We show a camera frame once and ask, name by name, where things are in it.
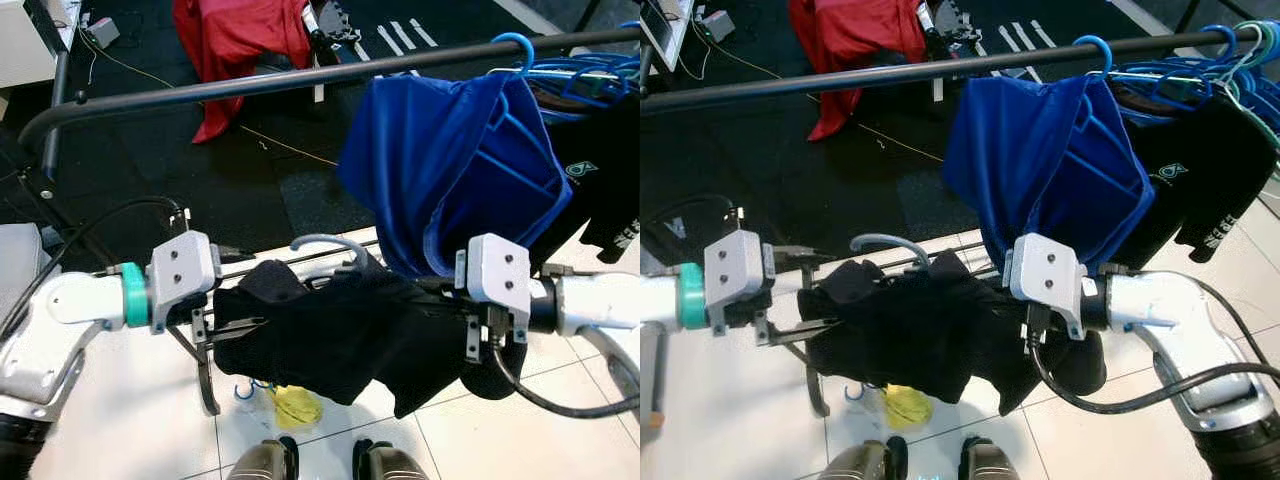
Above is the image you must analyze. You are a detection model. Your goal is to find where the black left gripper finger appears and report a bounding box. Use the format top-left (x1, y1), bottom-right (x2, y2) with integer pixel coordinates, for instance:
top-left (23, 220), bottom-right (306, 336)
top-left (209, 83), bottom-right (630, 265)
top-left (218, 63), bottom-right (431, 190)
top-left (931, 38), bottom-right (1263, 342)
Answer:
top-left (765, 320), bottom-right (843, 347)
top-left (205, 318), bottom-right (269, 346)

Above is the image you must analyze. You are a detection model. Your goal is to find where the black garment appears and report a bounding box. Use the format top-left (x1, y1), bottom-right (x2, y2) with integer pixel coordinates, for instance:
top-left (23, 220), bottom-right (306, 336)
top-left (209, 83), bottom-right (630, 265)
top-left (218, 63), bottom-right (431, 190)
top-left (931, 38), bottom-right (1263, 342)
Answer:
top-left (213, 255), bottom-right (531, 419)
top-left (797, 250), bottom-right (1106, 416)

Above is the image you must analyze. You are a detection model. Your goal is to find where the grey plastic hanger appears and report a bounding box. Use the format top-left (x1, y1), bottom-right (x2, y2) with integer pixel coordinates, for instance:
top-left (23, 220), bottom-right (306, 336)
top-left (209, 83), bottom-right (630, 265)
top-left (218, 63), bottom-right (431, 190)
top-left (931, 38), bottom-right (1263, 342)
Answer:
top-left (290, 233), bottom-right (371, 276)
top-left (850, 233), bottom-right (931, 271)

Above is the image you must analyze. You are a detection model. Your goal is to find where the yellow cloth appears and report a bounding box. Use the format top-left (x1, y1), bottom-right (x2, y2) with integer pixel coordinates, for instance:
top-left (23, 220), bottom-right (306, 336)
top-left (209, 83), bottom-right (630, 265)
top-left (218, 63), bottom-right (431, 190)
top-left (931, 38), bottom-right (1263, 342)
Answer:
top-left (885, 385), bottom-right (933, 431)
top-left (270, 385), bottom-right (323, 431)

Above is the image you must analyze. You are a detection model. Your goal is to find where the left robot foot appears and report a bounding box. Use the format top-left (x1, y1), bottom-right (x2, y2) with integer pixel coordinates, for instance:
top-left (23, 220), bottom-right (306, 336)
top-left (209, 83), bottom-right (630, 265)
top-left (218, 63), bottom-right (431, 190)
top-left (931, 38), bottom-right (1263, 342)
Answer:
top-left (820, 440), bottom-right (909, 480)
top-left (228, 437), bottom-right (299, 480)

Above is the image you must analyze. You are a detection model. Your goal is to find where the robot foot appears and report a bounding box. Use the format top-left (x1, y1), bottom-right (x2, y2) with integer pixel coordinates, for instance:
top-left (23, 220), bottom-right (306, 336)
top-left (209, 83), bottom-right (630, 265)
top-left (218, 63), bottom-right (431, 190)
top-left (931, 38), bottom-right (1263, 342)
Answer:
top-left (960, 437), bottom-right (1021, 480)
top-left (352, 440), bottom-right (429, 480)
top-left (228, 437), bottom-right (299, 480)
top-left (820, 440), bottom-right (909, 480)

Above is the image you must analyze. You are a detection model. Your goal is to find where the black floor mat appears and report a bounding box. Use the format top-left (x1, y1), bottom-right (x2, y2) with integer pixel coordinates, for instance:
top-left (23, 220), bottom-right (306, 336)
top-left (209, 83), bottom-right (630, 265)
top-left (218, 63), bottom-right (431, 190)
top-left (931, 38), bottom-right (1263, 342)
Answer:
top-left (640, 0), bottom-right (1280, 261)
top-left (0, 0), bottom-right (640, 291)

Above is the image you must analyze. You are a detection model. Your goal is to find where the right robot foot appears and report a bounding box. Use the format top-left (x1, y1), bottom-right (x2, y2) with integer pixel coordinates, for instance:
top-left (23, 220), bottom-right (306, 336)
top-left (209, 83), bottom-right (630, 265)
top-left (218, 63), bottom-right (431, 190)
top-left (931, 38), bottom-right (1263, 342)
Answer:
top-left (960, 437), bottom-right (1021, 480)
top-left (352, 440), bottom-right (429, 480)

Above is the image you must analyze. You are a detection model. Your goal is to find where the blue shirt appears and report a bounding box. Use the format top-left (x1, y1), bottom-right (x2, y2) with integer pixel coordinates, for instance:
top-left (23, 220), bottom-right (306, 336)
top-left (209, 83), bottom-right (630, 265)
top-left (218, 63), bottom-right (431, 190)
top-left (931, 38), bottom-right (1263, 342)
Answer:
top-left (337, 72), bottom-right (573, 279)
top-left (942, 75), bottom-right (1156, 276)

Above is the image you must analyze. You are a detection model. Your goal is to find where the black metal clothes rack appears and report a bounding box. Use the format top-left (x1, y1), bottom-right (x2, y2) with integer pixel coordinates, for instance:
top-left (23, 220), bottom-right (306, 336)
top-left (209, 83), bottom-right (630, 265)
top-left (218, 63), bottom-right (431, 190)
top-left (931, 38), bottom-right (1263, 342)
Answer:
top-left (0, 25), bottom-right (640, 416)
top-left (640, 25), bottom-right (1280, 416)

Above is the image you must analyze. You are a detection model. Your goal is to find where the red cloth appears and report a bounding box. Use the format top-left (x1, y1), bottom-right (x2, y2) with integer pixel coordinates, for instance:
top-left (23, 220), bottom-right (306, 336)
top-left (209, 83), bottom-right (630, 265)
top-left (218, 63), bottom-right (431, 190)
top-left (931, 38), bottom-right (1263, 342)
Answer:
top-left (788, 0), bottom-right (926, 141)
top-left (172, 0), bottom-right (313, 144)

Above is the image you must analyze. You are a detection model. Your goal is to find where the white cabinet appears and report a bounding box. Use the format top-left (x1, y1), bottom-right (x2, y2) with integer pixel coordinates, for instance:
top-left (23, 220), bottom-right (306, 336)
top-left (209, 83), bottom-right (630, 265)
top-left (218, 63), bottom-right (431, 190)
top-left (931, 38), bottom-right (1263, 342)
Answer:
top-left (640, 0), bottom-right (696, 71)
top-left (0, 0), bottom-right (79, 89)

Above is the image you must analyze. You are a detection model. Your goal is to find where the black gadget with white label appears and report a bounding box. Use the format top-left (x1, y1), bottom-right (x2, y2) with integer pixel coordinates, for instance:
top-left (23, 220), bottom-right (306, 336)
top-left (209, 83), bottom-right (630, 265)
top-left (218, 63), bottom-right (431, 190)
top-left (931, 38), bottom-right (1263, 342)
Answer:
top-left (915, 0), bottom-right (976, 46)
top-left (303, 0), bottom-right (361, 46)

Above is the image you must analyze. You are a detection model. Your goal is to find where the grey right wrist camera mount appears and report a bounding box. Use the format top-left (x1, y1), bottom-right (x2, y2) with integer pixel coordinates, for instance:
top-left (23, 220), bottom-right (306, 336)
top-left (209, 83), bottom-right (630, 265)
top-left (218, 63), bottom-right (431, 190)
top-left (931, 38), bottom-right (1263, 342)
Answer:
top-left (1005, 232), bottom-right (1086, 341)
top-left (455, 233), bottom-right (531, 363)

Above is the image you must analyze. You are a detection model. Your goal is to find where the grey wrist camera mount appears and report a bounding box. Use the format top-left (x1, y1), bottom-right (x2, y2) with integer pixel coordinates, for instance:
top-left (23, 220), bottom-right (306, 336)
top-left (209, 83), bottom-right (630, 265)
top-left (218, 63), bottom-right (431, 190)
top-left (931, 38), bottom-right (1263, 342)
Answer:
top-left (455, 233), bottom-right (531, 363)
top-left (1005, 232), bottom-right (1086, 341)
top-left (703, 230), bottom-right (773, 341)
top-left (148, 232), bottom-right (221, 346)

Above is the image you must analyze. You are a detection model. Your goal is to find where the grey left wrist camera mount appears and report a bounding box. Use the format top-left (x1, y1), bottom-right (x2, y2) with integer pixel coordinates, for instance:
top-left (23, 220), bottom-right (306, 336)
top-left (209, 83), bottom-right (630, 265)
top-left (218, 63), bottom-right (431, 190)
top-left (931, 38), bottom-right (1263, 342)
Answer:
top-left (703, 230), bottom-right (773, 341)
top-left (148, 232), bottom-right (221, 346)

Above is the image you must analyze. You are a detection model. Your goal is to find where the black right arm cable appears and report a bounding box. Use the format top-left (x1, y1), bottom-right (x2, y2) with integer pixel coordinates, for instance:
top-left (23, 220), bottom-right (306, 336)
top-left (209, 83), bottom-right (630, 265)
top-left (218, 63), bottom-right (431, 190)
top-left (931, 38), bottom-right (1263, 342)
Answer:
top-left (1028, 338), bottom-right (1280, 416)
top-left (488, 338), bottom-right (640, 419)

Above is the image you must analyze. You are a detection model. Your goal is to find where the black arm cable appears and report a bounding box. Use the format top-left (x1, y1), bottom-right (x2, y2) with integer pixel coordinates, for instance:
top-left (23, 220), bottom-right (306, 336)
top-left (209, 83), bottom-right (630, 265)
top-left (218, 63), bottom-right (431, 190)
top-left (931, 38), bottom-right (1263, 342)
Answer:
top-left (488, 338), bottom-right (640, 419)
top-left (640, 193), bottom-right (746, 271)
top-left (1028, 338), bottom-right (1280, 416)
top-left (0, 195), bottom-right (191, 341)

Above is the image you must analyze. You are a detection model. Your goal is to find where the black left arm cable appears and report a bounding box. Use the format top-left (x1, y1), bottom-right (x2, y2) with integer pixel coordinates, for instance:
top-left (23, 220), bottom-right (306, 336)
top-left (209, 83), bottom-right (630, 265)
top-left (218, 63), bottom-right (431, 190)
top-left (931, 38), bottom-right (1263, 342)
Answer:
top-left (640, 193), bottom-right (746, 271)
top-left (0, 195), bottom-right (191, 341)

